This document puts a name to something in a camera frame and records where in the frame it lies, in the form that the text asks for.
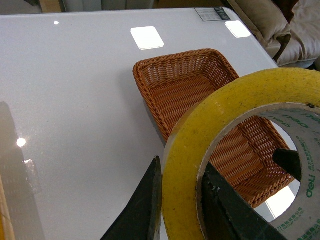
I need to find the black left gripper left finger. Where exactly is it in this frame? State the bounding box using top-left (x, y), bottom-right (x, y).
top-left (102, 156), bottom-right (162, 240)

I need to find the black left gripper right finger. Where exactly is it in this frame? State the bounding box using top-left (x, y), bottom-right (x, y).
top-left (199, 147), bottom-right (303, 240)

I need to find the clear yellowish tape roll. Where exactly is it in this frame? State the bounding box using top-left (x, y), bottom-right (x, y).
top-left (162, 68), bottom-right (320, 240)

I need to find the brown wicker basket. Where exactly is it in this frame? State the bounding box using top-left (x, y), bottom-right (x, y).
top-left (133, 49), bottom-right (294, 208)

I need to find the yellow woven basket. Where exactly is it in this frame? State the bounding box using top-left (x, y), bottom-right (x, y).
top-left (0, 179), bottom-right (16, 240)

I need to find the beige cushion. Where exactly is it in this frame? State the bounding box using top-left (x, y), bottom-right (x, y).
top-left (224, 0), bottom-right (320, 69)

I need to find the table label sticker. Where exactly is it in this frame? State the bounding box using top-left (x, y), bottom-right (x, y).
top-left (195, 6), bottom-right (231, 22)

